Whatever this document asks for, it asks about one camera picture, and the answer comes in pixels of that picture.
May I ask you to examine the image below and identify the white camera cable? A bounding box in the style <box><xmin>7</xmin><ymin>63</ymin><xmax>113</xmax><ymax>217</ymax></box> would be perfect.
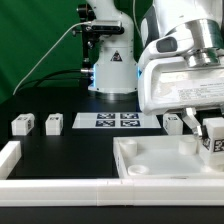
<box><xmin>12</xmin><ymin>21</ymin><xmax>93</xmax><ymax>96</ymax></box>

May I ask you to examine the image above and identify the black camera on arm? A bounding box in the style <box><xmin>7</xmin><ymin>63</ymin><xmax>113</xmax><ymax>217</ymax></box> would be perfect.
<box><xmin>86</xmin><ymin>19</ymin><xmax>124</xmax><ymax>35</ymax></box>

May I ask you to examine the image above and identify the black cable bundle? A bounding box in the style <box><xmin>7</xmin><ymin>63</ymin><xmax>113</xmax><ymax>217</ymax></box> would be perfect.
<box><xmin>13</xmin><ymin>68</ymin><xmax>93</xmax><ymax>96</ymax></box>

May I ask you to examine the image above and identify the white obstacle fence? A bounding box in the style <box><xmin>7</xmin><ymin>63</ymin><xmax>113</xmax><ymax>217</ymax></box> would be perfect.
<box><xmin>0</xmin><ymin>141</ymin><xmax>224</xmax><ymax>207</ymax></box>

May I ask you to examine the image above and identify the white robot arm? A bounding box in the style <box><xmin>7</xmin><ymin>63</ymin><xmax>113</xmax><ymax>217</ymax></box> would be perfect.
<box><xmin>84</xmin><ymin>0</ymin><xmax>224</xmax><ymax>138</ymax></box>

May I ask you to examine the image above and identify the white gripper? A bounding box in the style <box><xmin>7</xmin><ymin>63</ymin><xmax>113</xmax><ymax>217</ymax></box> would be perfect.
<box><xmin>138</xmin><ymin>57</ymin><xmax>224</xmax><ymax>139</ymax></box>

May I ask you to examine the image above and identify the white square tabletop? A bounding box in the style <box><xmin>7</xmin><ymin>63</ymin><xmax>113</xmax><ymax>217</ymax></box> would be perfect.
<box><xmin>113</xmin><ymin>135</ymin><xmax>224</xmax><ymax>179</ymax></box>

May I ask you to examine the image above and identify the white fiducial marker sheet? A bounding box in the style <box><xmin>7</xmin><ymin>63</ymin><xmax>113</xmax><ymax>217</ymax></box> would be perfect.
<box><xmin>72</xmin><ymin>112</ymin><xmax>160</xmax><ymax>129</ymax></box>

